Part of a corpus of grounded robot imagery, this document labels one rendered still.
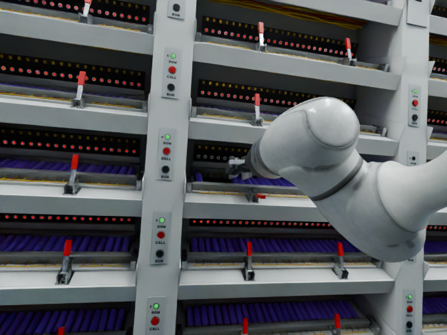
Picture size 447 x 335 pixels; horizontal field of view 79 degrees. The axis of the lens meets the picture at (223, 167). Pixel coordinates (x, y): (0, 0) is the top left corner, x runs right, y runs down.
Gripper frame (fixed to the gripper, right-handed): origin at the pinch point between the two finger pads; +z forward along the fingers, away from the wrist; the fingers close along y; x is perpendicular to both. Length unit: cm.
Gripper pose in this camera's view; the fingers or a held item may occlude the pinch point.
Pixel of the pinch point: (239, 173)
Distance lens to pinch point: 73.5
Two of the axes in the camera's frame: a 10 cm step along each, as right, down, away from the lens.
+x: -0.2, 9.8, -1.8
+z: -2.4, 1.7, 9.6
